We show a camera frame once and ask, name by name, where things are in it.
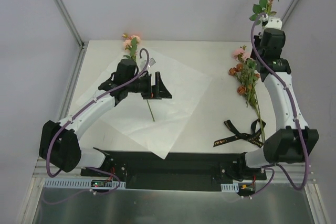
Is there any pink rose stem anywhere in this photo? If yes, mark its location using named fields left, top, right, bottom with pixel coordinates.
left=228, top=45, right=260, bottom=84

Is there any cable duct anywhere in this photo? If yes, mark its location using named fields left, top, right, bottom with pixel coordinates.
left=44, top=178, right=126, bottom=190
left=220, top=183, right=239, bottom=193

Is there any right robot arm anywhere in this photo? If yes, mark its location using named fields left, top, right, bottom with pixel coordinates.
left=234, top=28, right=319, bottom=179

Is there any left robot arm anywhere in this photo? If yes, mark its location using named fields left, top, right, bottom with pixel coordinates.
left=39, top=59, right=172, bottom=177

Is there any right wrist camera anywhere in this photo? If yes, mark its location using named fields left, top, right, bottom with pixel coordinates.
left=259, top=14, right=282, bottom=33

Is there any purple cable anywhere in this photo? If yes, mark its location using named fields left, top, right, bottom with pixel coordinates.
left=250, top=14, right=312, bottom=191
left=46, top=48, right=151, bottom=179

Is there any right cable duct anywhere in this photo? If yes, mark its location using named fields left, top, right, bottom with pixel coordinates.
left=220, top=183, right=239, bottom=193

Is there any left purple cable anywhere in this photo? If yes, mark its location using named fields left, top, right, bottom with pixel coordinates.
left=46, top=48, right=151, bottom=179

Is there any left cable duct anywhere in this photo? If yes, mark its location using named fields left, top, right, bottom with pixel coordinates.
left=44, top=178, right=126, bottom=190

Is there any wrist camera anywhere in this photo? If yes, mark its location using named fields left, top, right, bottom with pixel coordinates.
left=259, top=14, right=282, bottom=33
left=139, top=57, right=156, bottom=72

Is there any aluminium rail profile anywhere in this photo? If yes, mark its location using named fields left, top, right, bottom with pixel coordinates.
left=33, top=157, right=85, bottom=179

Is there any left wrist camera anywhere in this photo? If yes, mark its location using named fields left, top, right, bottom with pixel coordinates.
left=139, top=57, right=156, bottom=72

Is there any left aluminium frame post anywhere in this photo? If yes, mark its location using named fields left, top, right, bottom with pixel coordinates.
left=53, top=0, right=85, bottom=49

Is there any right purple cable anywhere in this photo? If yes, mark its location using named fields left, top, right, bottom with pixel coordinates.
left=250, top=14, right=312, bottom=191

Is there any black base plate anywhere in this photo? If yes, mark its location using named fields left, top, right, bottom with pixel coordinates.
left=80, top=151, right=266, bottom=191

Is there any black printed ribbon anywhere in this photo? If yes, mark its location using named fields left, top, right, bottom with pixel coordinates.
left=213, top=119, right=266, bottom=148

